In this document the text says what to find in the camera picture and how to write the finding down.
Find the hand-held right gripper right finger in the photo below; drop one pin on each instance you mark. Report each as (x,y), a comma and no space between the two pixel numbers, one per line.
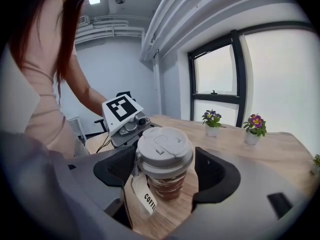
(237,196)

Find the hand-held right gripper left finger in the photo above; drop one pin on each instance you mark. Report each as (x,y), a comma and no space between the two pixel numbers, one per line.
(100,179)

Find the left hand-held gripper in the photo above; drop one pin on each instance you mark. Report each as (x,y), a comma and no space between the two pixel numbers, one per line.
(122,109)

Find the white plastic coffee cup lid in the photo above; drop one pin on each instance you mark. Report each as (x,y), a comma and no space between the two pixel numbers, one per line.
(165,149)

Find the person's left forearm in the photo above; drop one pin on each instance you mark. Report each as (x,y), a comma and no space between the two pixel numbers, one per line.
(87,94)

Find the person's grey trousers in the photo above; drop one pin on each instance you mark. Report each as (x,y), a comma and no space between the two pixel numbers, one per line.
(81,147)

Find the black mesh office chair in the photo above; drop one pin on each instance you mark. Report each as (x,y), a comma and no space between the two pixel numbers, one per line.
(127,95)

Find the white slatted stand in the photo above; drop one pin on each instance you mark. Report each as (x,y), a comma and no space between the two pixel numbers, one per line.
(76,127)

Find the purple flower potted plant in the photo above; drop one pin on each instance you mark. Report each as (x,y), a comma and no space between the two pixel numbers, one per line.
(212,120)

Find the pink flower potted plant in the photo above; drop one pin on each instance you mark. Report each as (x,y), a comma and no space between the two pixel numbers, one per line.
(255,127)

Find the small green potted plant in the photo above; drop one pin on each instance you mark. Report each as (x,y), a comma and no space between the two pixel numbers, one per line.
(316,164)

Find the black framed casement window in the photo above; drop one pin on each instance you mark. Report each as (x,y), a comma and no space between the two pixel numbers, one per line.
(239,84)

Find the person's light pink top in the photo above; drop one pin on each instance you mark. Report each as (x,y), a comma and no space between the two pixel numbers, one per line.
(42,104)

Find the white air vent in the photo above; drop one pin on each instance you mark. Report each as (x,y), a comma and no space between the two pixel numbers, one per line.
(83,19)

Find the round ceiling fixture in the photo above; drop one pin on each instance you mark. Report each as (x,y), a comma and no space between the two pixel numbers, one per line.
(120,0)

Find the white vertical wall pipe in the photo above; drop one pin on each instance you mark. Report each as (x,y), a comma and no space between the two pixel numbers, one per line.
(157,84)

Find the white horizontal wall pipes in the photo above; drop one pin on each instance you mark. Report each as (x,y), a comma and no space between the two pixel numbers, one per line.
(112,31)

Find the white ceiling duct bundle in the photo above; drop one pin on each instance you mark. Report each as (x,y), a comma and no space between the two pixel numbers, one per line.
(200,11)

